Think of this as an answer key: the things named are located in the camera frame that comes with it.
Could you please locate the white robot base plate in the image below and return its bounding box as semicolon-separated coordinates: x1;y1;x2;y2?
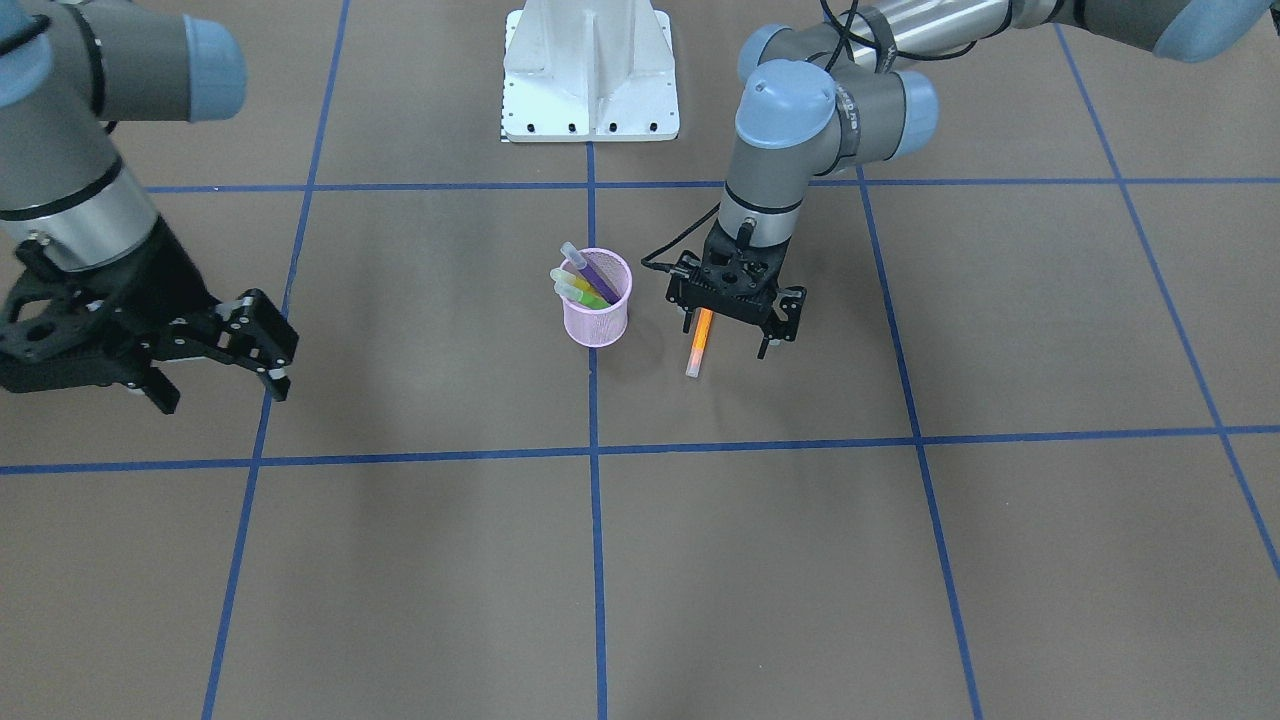
500;1;681;143

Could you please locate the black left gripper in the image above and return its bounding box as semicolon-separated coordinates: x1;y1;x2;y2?
666;222;806;360

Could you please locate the pink mesh pen holder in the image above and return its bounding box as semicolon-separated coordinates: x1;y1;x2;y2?
559;249;634;348

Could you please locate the orange highlighter pen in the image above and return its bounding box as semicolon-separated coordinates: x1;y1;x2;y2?
685;307;716;378

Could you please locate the yellow highlighter pen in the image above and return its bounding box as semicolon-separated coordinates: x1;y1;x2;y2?
549;266;602;297

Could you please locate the green highlighter pen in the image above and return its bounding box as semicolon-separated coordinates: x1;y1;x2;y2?
554;281;612;310

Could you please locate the purple highlighter pen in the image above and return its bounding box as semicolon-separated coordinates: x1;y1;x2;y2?
559;242;620;305

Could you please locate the brown paper table mat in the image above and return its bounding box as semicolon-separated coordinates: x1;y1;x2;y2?
1;1;1279;719

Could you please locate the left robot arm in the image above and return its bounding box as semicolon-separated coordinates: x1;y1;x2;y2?
643;1;1277;352

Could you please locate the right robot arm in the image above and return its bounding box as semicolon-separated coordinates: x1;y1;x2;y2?
1;1;300;414

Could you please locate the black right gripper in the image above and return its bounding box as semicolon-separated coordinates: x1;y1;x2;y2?
1;218;300;415

